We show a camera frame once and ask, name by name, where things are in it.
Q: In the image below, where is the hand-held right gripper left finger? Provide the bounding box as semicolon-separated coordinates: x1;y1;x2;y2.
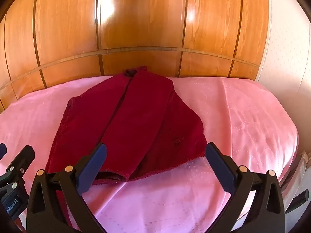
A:
26;143;108;233

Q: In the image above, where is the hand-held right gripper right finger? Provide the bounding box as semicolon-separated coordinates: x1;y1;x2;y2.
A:
205;142;285;233

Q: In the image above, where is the dark red small jacket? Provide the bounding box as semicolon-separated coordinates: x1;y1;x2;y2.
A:
45;65;208;186

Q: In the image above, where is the pink blanket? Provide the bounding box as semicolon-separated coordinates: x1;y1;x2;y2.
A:
0;76;300;233

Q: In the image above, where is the white mattress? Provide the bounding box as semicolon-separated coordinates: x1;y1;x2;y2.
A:
279;150;311;226

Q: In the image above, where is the black rod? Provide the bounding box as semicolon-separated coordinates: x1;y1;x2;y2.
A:
285;190;310;215

